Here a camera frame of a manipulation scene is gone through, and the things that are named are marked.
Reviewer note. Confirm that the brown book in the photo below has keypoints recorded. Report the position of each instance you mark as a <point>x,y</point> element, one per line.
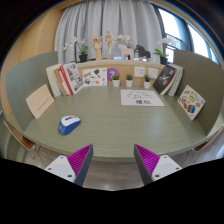
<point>60,81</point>

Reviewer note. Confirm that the thick white book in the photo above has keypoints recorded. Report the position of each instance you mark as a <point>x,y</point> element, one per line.
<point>51,80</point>

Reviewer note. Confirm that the colourful food picture card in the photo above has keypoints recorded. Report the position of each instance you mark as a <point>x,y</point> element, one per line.
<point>191,101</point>

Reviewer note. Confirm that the black wooden horse figure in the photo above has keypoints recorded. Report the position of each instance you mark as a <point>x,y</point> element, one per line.
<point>143,52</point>

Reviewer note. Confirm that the red and white photo magazine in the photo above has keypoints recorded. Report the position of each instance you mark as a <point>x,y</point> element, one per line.
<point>74,77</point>

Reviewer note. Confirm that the wooden chair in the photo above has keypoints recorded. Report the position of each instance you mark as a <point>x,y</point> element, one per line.
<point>25,141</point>
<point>203,145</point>

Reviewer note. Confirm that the blue and white computer mouse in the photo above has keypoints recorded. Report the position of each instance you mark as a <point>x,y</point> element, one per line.
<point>68,126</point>

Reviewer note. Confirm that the black cover book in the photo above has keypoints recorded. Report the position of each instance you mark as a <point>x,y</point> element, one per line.
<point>164,79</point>

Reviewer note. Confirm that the pink wooden horse figure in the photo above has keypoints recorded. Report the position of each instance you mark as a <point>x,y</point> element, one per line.
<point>126,51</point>

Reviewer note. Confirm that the window with dark frame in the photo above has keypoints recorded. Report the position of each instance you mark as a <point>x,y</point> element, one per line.
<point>196,40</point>

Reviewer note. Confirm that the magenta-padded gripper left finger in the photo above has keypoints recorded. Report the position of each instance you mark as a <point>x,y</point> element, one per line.
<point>61,166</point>

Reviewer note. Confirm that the grey curtain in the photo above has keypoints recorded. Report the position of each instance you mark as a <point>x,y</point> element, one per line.
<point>100,20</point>

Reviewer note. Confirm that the wooden artist mannequin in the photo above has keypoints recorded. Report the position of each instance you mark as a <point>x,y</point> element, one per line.
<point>109,41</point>

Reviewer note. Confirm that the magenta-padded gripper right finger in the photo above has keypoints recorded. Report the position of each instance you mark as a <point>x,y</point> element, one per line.
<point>165,166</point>

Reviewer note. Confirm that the round purple number sign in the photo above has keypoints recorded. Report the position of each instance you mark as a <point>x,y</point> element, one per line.
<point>112,71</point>

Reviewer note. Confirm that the small succulent in white pot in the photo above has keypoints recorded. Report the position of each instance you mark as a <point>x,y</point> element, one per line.
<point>129,82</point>
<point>147,84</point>
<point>116,82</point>

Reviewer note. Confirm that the white sticker picture sheet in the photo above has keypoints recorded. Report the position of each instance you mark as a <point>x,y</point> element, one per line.
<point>95,77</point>

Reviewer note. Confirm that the beige card with red text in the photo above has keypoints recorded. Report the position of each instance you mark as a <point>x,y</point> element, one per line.
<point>40,101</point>

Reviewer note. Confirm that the wooden hand model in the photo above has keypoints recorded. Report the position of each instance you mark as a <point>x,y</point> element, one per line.
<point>97,46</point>

